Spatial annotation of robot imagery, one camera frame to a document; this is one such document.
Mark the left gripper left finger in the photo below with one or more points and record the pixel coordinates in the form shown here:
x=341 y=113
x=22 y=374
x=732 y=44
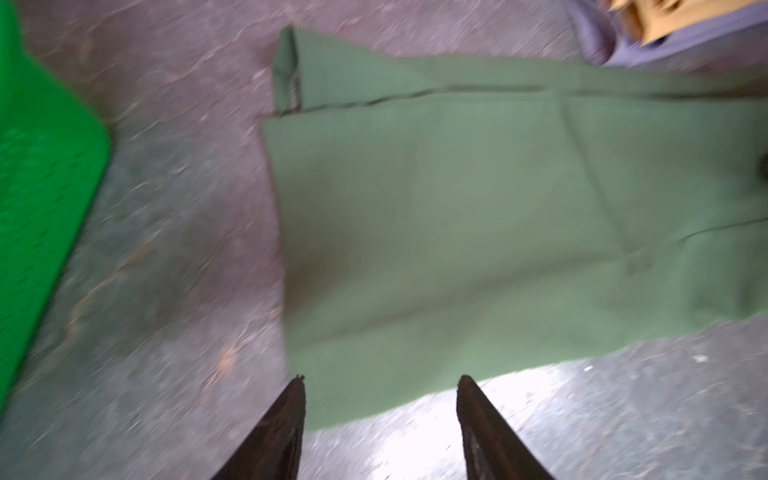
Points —
x=272 y=450

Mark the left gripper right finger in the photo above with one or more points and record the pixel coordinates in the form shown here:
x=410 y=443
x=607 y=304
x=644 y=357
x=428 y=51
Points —
x=491 y=448

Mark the dark green skirt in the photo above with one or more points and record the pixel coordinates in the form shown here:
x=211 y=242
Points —
x=454 y=215

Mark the green plastic basket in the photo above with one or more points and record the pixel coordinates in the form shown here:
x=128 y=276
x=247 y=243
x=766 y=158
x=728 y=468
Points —
x=54 y=151

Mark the yellow skirt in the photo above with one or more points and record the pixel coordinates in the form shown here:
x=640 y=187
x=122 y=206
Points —
x=647 y=21

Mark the lavender skirt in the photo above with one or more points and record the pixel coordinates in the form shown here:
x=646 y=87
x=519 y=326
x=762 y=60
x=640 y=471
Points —
x=738 y=38

